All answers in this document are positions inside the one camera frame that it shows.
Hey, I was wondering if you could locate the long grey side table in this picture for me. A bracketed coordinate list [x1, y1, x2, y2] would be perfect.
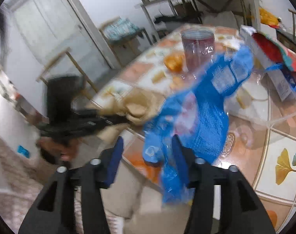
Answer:
[135, 0, 262, 42]

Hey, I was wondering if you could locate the person's left hand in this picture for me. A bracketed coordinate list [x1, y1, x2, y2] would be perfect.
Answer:
[36, 137, 80, 162]

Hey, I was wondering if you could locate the clear plastic tray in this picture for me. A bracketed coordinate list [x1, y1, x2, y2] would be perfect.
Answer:
[179, 60, 296, 129]

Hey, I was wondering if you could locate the chair with folded blanket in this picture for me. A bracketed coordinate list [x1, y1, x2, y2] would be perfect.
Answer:
[98, 17, 153, 66]

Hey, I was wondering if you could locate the red colourful snack bag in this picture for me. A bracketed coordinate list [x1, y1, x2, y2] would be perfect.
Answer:
[252, 32, 296, 72]

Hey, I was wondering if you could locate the yellow plastic bag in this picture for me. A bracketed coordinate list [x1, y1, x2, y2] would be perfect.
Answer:
[259, 7, 279, 28]

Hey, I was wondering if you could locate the white door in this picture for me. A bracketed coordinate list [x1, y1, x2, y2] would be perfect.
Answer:
[4, 0, 111, 82]

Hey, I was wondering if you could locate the orange peel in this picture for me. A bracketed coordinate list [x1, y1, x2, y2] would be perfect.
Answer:
[163, 52, 185, 74]

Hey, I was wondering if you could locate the wooden chair black seat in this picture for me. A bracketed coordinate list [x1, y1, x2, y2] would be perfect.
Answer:
[276, 9, 296, 52]

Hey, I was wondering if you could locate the brown paper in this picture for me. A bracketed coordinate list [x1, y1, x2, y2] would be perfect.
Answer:
[85, 87, 163, 144]

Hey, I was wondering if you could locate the blue plastic bag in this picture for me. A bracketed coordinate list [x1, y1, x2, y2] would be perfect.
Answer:
[142, 45, 254, 204]

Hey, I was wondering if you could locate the white blue long box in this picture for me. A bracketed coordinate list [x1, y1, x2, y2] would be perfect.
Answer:
[239, 25, 296, 103]

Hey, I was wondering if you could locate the red tin can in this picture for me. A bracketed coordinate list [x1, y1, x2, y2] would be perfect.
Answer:
[181, 29, 215, 72]

